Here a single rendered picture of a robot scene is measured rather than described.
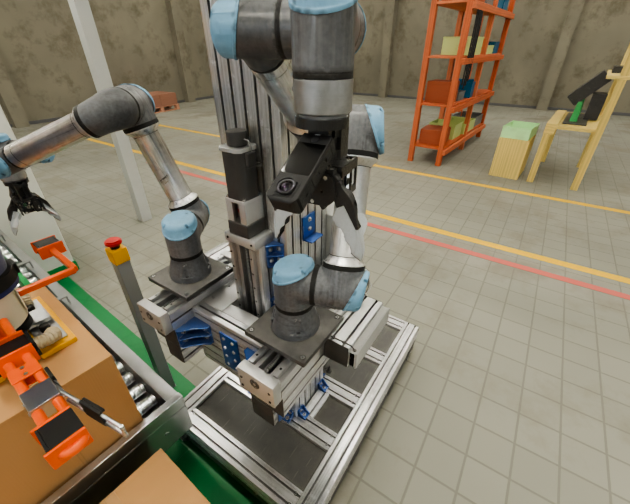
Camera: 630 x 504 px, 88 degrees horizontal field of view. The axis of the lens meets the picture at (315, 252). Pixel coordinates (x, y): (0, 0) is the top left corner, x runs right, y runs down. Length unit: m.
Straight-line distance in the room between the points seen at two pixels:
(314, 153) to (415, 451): 1.80
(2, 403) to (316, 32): 1.20
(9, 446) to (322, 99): 1.19
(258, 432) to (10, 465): 0.92
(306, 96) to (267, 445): 1.57
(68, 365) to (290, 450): 0.98
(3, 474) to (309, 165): 1.20
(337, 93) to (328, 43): 0.05
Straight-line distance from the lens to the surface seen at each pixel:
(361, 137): 0.84
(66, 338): 1.36
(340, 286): 0.85
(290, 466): 1.72
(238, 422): 1.85
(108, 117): 1.16
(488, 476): 2.10
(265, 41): 0.55
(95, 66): 4.02
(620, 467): 2.46
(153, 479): 1.44
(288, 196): 0.39
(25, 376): 1.10
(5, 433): 1.27
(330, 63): 0.42
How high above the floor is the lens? 1.77
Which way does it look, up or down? 32 degrees down
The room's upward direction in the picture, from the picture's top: straight up
